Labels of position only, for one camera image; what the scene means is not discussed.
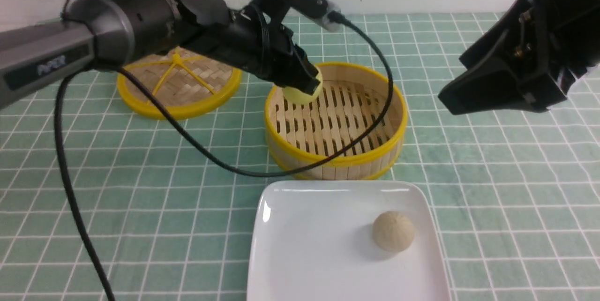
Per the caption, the yellow steamed bun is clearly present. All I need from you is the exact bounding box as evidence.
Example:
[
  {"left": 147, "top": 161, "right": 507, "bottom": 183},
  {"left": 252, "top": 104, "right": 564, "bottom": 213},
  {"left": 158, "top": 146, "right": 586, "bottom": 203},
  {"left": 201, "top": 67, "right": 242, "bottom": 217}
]
[{"left": 282, "top": 68, "right": 323, "bottom": 106}]

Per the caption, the green checkered tablecloth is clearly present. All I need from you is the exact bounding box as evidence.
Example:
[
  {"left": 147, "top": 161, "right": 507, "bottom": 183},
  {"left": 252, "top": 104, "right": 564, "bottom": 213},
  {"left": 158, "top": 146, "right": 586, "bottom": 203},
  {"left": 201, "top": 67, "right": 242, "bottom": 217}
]
[{"left": 0, "top": 13, "right": 600, "bottom": 301}]

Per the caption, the beige steamed bun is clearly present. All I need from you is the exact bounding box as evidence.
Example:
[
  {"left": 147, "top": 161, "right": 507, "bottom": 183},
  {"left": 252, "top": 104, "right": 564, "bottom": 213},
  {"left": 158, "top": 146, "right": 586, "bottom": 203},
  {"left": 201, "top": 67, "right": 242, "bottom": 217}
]
[{"left": 372, "top": 211, "right": 416, "bottom": 253}]

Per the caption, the black left camera cable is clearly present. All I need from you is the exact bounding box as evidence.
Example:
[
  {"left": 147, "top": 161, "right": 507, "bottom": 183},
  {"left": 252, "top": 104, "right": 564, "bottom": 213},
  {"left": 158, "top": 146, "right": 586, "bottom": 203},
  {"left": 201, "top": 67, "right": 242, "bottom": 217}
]
[{"left": 53, "top": 13, "right": 394, "bottom": 301}]

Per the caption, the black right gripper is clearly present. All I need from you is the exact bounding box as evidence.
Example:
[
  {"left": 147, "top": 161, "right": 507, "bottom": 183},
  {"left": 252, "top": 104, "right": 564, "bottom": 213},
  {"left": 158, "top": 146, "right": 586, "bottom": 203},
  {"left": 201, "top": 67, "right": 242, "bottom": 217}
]
[{"left": 438, "top": 0, "right": 599, "bottom": 115}]

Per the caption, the white square plate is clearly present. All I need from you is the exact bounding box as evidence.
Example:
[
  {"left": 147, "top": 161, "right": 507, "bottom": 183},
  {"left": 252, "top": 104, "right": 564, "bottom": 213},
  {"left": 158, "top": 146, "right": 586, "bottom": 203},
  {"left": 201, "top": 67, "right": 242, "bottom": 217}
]
[{"left": 246, "top": 180, "right": 452, "bottom": 301}]

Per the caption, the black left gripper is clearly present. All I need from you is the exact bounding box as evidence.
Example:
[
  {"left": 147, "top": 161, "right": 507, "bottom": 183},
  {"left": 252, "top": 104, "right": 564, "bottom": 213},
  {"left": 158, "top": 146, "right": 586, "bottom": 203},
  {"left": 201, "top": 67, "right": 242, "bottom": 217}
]
[{"left": 180, "top": 6, "right": 321, "bottom": 95}]

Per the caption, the yellow bamboo steamer basket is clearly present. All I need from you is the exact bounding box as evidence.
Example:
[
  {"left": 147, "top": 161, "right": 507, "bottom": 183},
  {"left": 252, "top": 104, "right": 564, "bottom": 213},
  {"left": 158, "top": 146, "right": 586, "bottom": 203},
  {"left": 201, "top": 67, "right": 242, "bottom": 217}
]
[{"left": 264, "top": 62, "right": 409, "bottom": 180}]

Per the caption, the yellow bamboo steamer lid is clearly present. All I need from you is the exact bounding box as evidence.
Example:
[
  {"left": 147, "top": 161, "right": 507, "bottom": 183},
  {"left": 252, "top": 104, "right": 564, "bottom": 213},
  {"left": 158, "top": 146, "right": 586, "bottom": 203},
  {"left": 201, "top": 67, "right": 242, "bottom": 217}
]
[{"left": 126, "top": 47, "right": 242, "bottom": 120}]

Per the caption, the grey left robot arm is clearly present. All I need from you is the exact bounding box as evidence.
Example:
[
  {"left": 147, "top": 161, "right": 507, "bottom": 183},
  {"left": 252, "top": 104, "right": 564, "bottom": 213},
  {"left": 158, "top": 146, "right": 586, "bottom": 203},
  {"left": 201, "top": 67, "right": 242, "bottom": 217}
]
[{"left": 0, "top": 0, "right": 332, "bottom": 107}]

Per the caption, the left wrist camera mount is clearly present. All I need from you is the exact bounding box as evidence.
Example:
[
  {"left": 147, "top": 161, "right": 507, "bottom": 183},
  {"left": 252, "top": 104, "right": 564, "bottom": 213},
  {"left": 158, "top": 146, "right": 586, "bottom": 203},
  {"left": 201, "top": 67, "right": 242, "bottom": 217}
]
[{"left": 249, "top": 0, "right": 340, "bottom": 32}]

